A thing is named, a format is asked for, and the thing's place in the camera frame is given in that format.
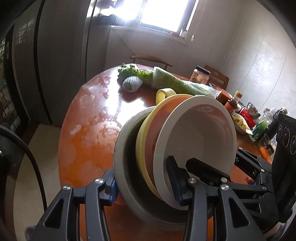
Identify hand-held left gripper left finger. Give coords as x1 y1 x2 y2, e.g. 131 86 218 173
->
35 169 119 241

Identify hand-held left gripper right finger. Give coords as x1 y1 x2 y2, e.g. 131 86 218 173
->
166 156 264 241

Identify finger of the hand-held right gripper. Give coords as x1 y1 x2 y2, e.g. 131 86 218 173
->
186 158 275 202
234 148 274 184

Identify red instant noodle bowl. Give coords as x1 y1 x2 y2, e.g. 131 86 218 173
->
153 95 237 211

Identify large steel bowl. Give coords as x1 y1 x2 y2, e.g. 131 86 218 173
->
113 107 213 232

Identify yellow bowl with handle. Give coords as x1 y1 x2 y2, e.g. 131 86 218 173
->
136 88 195 195

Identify clear plastic cup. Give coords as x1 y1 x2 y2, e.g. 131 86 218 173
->
258 134 271 148

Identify green liquid plastic bottle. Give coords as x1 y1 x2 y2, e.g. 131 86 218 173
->
249 111 273 142

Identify white dish with food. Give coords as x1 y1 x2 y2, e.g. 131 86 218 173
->
231 112 252 135

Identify red tissue pack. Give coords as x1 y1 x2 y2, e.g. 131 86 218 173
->
239 108 259 126

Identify sauce bottle with orange cap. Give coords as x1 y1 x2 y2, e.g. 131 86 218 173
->
224 91 243 114

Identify red sauce jar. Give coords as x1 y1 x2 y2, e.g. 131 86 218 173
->
216 90 232 105

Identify wrapped napa cabbage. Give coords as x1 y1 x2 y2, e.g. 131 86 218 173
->
153 66 222 99

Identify fruit in white foam net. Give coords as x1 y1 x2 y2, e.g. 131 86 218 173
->
121 76 143 93

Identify green lettuce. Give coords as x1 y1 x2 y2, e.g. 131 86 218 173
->
117 64 154 85

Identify wooden chair with curved back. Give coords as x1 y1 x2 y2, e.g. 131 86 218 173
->
129 55 173 70

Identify grey refrigerator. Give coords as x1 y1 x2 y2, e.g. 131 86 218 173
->
11 0 111 126

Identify bright window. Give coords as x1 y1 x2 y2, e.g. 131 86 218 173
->
139 0 199 35

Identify black cable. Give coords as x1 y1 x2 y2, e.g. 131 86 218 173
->
0 124 48 207

